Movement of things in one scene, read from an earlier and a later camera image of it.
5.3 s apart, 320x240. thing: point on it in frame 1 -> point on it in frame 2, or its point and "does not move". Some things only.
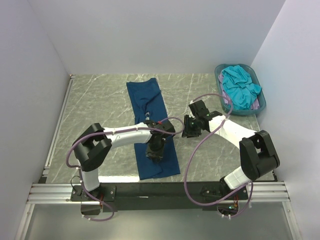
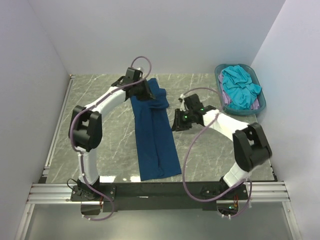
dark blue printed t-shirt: [147, 104] does not move
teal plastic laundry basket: [239, 82] does not move
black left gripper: [157, 155] -> [148, 95]
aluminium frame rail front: [47, 193] does not move
